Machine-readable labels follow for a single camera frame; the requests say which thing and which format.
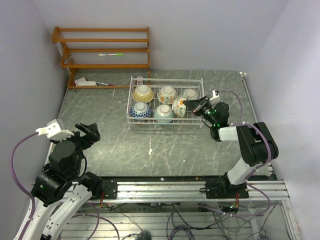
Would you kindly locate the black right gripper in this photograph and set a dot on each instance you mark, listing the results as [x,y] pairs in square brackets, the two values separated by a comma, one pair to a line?
[197,105]

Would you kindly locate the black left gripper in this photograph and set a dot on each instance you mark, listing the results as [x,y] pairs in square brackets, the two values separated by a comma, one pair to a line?
[91,131]

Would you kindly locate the blue orange floral bowl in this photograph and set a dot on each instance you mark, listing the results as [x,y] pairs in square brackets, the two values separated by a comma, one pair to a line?
[190,94]

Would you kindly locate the orange flower green leaf bowl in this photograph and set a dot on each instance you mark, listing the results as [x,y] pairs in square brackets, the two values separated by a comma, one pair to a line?
[167,94]

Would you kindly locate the teal striped bowl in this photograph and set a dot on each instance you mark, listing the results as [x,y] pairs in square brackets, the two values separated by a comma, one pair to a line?
[164,114]

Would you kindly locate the yellow sun pattern bowl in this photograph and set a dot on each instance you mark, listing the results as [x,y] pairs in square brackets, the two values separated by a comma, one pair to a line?
[143,93]

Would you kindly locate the red patterned bowl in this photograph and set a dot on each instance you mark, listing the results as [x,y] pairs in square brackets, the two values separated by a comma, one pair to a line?
[139,111]

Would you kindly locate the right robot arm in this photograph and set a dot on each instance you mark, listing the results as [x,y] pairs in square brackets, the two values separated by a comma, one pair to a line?
[256,144]

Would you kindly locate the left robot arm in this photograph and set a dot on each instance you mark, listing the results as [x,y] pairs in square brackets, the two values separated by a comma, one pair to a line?
[62,187]

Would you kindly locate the wooden shelf rack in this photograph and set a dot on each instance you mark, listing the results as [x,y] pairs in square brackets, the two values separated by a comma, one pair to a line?
[66,61]

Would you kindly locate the white eraser block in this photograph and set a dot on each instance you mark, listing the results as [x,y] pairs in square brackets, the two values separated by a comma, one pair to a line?
[87,84]

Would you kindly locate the red white card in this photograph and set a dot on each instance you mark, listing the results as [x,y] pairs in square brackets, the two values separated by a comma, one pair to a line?
[77,81]

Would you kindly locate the pink white pen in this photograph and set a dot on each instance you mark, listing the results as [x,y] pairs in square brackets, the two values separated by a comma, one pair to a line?
[105,84]

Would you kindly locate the green white pen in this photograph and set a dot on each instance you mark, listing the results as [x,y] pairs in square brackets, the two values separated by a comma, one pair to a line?
[110,54]

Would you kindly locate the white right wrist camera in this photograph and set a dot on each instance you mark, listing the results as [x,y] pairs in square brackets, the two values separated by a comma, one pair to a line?
[215,97]

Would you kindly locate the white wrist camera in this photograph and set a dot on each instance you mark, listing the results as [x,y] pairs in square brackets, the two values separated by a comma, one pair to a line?
[55,131]
[215,97]

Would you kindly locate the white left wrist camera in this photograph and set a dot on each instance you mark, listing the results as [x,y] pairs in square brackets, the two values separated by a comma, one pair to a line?
[55,131]

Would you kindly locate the white wire dish rack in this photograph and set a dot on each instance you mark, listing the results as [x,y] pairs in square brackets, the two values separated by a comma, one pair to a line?
[156,84]

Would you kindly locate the aluminium rail frame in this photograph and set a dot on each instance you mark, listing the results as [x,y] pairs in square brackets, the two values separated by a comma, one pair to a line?
[171,163]

